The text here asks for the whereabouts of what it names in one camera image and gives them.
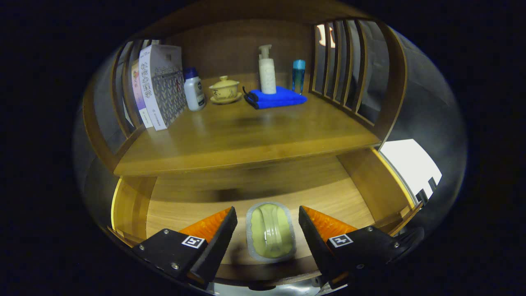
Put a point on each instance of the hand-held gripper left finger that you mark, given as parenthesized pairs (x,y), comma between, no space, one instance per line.
(218,242)

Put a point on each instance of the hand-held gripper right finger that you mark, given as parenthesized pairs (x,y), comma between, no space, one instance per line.
(318,244)

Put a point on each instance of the wooden drawer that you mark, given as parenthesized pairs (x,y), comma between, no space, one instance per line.
(185,205)

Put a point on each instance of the wooden countertop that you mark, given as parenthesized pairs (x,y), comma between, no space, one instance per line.
(246,135)

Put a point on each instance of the white plastic box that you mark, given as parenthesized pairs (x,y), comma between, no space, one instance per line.
(411,164)

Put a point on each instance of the folded blue cloth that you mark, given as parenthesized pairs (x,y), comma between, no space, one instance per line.
(279,99)

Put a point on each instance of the white bottle with blue cap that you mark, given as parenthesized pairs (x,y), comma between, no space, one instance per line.
(194,92)

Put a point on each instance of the yellow lidded teacup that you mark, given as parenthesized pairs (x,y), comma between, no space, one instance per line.
(225,90)

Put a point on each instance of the thick white book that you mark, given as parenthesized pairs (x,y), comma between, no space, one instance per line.
(164,86)

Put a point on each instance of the thin purple book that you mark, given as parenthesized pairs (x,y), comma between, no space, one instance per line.
(139,94)

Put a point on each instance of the clear blue bottle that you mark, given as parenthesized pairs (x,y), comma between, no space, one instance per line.
(298,78)

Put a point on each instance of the white pump bottle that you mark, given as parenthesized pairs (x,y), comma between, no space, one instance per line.
(267,74)

